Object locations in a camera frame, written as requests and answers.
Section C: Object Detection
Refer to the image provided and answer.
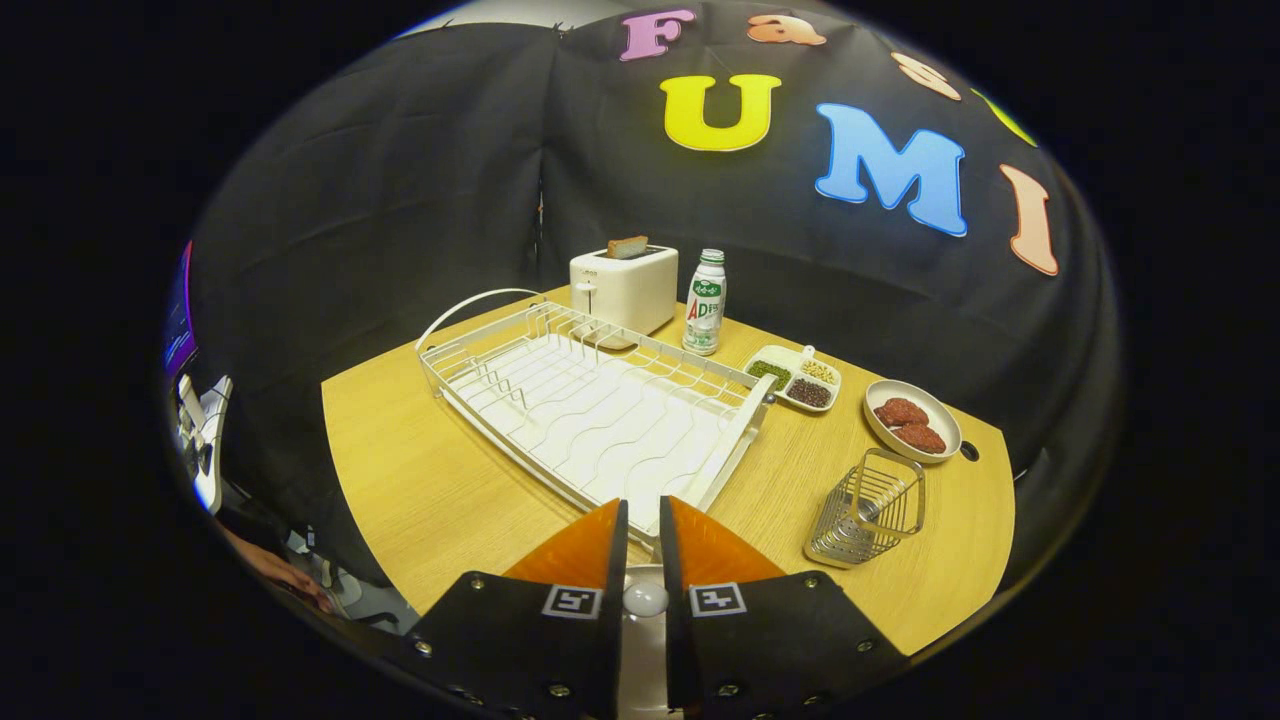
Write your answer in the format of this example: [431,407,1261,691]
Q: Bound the white wire dish rack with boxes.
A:
[415,288,779,546]

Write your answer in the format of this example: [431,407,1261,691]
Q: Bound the white divided dish of beans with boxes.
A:
[743,344,843,415]

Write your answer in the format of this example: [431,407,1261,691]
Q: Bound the white bottle with green label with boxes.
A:
[682,249,728,357]

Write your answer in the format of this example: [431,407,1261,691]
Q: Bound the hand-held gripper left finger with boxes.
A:
[405,498,631,720]

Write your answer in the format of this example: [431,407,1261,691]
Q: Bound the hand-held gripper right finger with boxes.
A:
[658,494,913,720]

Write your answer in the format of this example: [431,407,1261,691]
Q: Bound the metal wire basket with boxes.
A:
[803,448,927,571]

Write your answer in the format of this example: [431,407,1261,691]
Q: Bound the white toaster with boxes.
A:
[569,244,680,351]

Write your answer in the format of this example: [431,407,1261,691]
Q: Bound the beige round plate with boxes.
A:
[615,563,671,720]

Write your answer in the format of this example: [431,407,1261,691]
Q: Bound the white device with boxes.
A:
[178,375,233,516]

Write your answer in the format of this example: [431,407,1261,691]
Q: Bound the white oval dish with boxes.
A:
[863,379,964,465]

